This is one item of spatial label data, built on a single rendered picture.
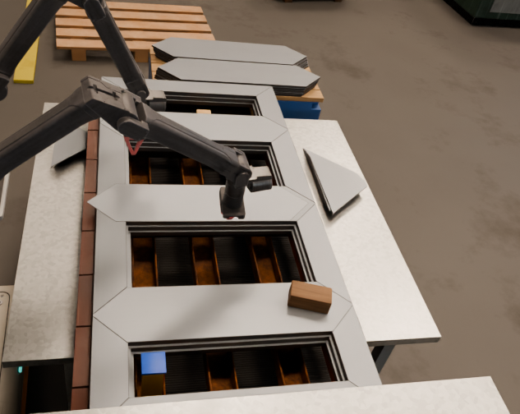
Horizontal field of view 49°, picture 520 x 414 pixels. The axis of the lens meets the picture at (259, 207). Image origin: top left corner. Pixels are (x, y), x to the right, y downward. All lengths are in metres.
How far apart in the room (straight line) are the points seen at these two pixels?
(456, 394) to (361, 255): 0.77
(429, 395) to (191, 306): 0.66
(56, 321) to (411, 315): 1.11
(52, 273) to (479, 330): 2.08
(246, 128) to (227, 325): 0.96
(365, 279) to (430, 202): 1.80
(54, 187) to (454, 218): 2.39
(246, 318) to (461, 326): 1.67
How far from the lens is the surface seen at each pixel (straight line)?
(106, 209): 1.86
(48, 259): 1.98
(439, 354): 2.91
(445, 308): 3.11
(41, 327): 1.81
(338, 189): 2.23
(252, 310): 1.63
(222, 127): 2.27
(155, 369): 1.47
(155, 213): 1.85
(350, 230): 2.13
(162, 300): 1.62
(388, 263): 2.06
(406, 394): 1.38
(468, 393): 1.45
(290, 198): 2.00
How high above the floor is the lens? 2.14
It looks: 41 degrees down
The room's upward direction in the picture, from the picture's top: 13 degrees clockwise
